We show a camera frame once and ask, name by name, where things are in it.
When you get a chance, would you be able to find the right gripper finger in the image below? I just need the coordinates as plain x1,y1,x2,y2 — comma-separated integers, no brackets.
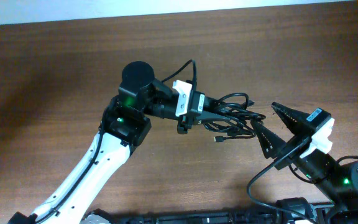
250,121,286,159
271,102,309,134

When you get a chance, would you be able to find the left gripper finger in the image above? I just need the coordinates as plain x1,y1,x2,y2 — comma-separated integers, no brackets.
197,111,231,122
204,96,227,108

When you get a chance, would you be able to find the black cable small plug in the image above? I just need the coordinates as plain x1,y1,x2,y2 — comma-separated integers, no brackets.
203,100,256,142

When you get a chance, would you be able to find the black USB cable blue plug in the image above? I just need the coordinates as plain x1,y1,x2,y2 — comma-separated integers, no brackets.
204,93,266,136

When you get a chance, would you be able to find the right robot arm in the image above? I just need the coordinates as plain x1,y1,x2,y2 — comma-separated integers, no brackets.
247,102,358,223

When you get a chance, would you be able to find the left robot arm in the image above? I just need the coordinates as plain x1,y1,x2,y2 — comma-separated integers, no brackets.
8,61,228,224

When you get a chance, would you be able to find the left camera cable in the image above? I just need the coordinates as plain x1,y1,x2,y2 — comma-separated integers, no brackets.
160,58,198,93

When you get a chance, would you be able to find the camera cable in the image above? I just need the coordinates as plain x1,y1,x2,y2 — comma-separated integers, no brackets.
160,58,198,93
246,136,319,224

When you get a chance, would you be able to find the right camera cable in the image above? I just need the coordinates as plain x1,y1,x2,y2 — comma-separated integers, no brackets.
246,136,319,224

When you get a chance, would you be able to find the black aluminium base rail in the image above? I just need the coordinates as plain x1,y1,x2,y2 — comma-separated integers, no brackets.
79,202,358,224

